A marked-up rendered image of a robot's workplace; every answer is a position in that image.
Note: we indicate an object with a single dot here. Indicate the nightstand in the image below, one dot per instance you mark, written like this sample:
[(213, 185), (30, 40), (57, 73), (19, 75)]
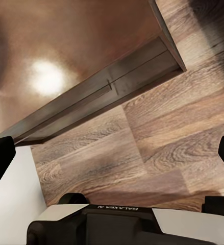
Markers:
[(66, 62)]

